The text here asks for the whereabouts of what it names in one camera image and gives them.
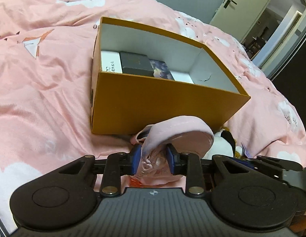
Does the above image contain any black door handle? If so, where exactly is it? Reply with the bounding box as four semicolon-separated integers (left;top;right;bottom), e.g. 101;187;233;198
224;0;237;9

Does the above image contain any illustrated card box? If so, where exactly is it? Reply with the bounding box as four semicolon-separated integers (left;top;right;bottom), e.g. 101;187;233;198
149;59;174;80

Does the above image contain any pink fabric pouch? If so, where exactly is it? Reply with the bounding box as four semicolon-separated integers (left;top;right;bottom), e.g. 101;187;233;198
130;116;214;186

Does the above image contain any orange cardboard storage box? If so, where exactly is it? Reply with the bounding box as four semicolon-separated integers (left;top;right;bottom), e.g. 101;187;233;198
90;17;250;135

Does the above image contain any pink cloud pattern duvet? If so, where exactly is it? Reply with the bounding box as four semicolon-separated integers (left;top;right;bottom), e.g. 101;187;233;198
0;0;306;232

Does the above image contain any black rectangular gift box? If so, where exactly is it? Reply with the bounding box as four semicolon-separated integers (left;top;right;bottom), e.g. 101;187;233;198
119;51;154;77

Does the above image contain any cream bedroom door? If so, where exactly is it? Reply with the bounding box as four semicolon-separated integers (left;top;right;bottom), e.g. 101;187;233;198
210;0;270;42

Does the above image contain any white black-eared plush toy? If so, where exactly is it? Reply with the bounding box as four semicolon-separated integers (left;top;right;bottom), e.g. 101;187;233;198
203;131;233;159

